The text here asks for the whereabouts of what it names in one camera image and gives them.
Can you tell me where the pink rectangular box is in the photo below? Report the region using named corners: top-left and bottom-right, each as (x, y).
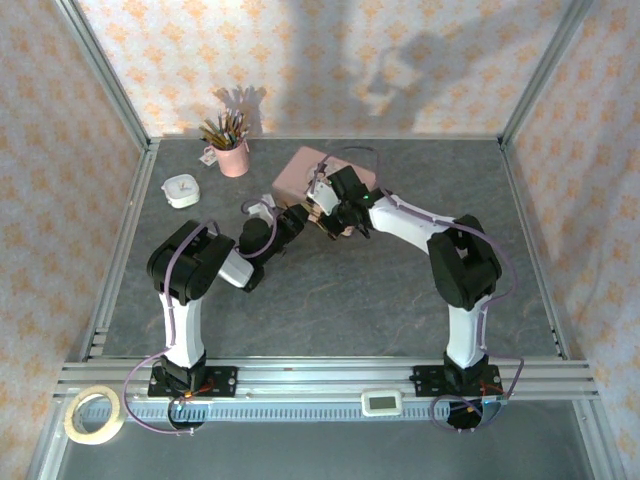
top-left (271, 145), bottom-right (380, 212)

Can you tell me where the pink pencil cup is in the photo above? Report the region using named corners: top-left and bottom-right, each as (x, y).
top-left (213, 137), bottom-right (251, 178)

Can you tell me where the small white square clock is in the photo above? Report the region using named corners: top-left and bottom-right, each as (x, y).
top-left (160, 173), bottom-right (202, 210)

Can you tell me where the bundle of coloured pencils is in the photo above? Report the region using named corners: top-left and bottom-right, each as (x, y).
top-left (198, 110), bottom-right (252, 150)

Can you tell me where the white digital display device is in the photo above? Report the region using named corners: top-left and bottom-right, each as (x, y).
top-left (361, 390), bottom-right (404, 418)

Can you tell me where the beige masking tape roll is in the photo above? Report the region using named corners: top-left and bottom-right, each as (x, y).
top-left (64, 385), bottom-right (127, 445)

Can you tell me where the aluminium side rail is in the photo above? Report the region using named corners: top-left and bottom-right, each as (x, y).
top-left (498, 140), bottom-right (572, 361)
top-left (79, 139), bottom-right (162, 362)

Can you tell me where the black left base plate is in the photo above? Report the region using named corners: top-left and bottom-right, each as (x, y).
top-left (147, 365), bottom-right (239, 399)

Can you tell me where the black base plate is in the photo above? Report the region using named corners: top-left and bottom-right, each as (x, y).
top-left (147, 365), bottom-right (239, 399)
top-left (411, 364), bottom-right (504, 399)

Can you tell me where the aluminium mounting rail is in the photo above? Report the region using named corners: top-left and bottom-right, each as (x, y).
top-left (54, 356), bottom-right (599, 402)

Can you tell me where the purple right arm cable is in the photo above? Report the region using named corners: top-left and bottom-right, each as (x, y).
top-left (310, 145), bottom-right (526, 401)

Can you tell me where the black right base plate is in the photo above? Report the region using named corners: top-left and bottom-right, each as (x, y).
top-left (411, 364), bottom-right (504, 399)

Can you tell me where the grey slotted cable duct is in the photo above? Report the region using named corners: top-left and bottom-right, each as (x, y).
top-left (79, 399), bottom-right (504, 424)

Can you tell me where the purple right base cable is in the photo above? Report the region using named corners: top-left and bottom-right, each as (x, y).
top-left (430, 392), bottom-right (504, 434)

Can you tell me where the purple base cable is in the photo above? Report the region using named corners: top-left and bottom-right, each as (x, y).
top-left (121, 349), bottom-right (201, 435)
top-left (430, 392), bottom-right (504, 434)

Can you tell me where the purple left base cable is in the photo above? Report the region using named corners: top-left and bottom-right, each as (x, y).
top-left (121, 349), bottom-right (201, 435)

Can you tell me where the aluminium frame post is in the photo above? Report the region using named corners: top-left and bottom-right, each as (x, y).
top-left (498, 0), bottom-right (595, 149)
top-left (53, 0), bottom-right (152, 152)

